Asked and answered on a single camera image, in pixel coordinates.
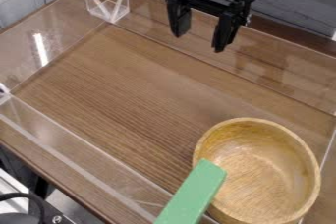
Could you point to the brown wooden bowl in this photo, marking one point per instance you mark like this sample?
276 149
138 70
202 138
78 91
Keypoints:
273 180

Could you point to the clear acrylic tray wall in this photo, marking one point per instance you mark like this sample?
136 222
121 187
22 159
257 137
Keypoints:
117 154

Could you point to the clear acrylic corner bracket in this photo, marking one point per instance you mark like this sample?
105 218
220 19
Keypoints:
108 10

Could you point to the green block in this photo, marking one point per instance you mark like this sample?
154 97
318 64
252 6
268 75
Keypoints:
192 199

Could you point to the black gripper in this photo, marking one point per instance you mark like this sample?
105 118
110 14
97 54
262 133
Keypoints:
228 10

